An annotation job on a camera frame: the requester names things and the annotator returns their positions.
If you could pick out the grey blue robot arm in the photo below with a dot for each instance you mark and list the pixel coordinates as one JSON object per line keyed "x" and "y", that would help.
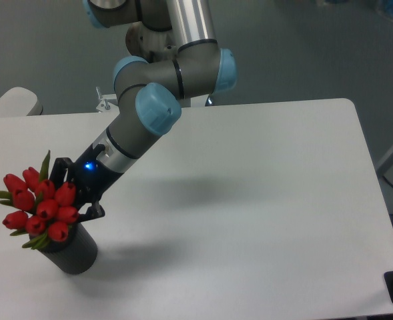
{"x": 148, "y": 93}

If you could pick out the white chair corner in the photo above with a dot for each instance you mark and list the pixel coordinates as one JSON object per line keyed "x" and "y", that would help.
{"x": 20, "y": 102}

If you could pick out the dark grey ribbed vase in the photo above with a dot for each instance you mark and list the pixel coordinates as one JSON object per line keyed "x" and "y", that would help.
{"x": 76, "y": 255}

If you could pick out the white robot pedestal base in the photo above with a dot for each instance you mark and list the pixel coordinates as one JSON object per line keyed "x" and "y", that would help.
{"x": 108, "y": 102}

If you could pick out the red tulip bouquet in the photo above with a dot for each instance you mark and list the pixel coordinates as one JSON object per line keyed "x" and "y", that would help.
{"x": 43, "y": 208}

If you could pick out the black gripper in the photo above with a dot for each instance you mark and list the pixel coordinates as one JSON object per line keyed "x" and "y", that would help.
{"x": 90, "y": 177}

